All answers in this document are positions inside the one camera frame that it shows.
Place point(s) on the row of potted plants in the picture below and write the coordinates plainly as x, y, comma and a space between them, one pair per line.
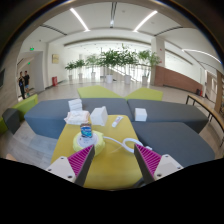
111, 58

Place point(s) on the long grey sofa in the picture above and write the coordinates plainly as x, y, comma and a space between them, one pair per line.
46, 116

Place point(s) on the small white cube box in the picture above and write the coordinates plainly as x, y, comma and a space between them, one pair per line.
140, 114

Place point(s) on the green exit sign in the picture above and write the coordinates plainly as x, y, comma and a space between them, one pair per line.
31, 48

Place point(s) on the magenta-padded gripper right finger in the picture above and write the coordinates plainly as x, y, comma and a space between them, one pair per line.
165, 165

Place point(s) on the yellow-green upholstered seat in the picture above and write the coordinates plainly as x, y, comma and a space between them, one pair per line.
96, 92
145, 94

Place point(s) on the large white carton box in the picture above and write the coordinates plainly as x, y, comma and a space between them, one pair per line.
99, 116

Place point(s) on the wet wipes soft pack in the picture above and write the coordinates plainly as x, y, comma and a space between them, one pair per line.
76, 117

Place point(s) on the stacked white tissue packs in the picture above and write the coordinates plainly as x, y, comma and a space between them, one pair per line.
75, 104

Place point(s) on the ceiling strip lights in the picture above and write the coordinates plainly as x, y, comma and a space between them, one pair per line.
80, 19

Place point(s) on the framed wall picture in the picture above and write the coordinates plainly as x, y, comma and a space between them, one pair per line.
55, 59

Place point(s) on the green sofa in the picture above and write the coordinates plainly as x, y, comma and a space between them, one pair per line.
26, 105

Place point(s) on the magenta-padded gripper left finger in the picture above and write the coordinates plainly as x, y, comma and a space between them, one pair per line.
63, 166

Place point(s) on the small white tube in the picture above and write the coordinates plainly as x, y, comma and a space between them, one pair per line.
117, 121

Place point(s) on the wooden shelf unit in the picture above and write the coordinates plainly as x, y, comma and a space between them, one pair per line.
219, 93

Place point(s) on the red cabinet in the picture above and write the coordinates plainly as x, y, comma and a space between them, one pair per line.
54, 81

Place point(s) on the dark grey ottoman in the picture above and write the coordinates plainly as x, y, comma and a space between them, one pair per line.
11, 120

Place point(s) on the person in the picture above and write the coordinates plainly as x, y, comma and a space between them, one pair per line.
21, 83
27, 81

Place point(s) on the wooden bench with black legs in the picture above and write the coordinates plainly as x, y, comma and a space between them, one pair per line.
203, 103

